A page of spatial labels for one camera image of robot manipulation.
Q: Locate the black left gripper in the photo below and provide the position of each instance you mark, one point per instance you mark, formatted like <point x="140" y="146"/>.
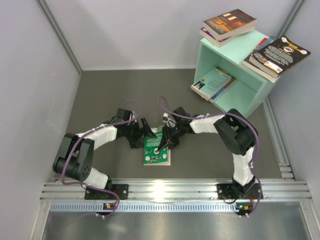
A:
<point x="135" y="141"/>

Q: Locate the black back cover book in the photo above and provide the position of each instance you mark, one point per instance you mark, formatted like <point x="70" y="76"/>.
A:
<point x="279" y="56"/>

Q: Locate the green back cover book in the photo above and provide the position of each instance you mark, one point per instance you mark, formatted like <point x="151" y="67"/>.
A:
<point x="151" y="155"/>

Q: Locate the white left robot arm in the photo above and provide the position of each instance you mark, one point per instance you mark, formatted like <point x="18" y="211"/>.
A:
<point x="74" y="158"/>

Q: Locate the right aluminium frame post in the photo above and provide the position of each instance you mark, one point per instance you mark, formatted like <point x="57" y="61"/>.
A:
<point x="298" y="5"/>

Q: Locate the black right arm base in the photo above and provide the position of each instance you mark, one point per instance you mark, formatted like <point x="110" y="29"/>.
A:
<point x="228" y="192"/>

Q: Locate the red Treehouse book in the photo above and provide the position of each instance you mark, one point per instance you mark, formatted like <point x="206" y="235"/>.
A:
<point x="260" y="44"/>

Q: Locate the yellow blue cover book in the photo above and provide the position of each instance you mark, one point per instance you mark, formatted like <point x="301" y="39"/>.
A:
<point x="212" y="82"/>

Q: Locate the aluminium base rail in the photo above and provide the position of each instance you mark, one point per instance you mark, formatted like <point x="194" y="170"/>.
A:
<point x="171" y="195"/>

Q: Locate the blue starry night book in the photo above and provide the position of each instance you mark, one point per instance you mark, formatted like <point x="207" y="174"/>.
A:
<point x="246" y="62"/>

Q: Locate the mint green cube shelf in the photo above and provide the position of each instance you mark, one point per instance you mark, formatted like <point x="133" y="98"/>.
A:
<point x="249" y="89"/>

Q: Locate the aluminium corner frame post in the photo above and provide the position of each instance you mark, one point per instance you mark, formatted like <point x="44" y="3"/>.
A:
<point x="59" y="34"/>

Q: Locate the Edward Tulane dark book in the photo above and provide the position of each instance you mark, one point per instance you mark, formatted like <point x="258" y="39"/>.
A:
<point x="230" y="24"/>

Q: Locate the purple Roald Dahl book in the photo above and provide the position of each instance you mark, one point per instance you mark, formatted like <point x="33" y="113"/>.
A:
<point x="218" y="43"/>

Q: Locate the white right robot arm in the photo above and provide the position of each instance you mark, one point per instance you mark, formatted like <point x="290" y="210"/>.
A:
<point x="233" y="129"/>

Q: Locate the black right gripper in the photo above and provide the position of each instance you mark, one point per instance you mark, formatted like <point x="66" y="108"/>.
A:
<point x="167" y="138"/>

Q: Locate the orange blue sunset book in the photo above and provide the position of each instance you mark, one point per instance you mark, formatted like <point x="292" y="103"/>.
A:
<point x="222" y="90"/>

